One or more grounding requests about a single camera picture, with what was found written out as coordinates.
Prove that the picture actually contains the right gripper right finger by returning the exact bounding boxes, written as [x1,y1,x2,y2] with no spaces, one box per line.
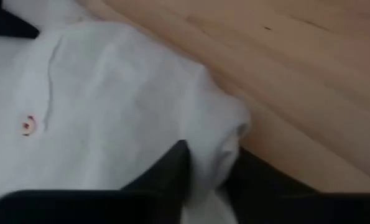
[223,146,370,224]

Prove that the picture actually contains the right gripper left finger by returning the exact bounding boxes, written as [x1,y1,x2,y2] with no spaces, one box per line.
[0,139,192,224]

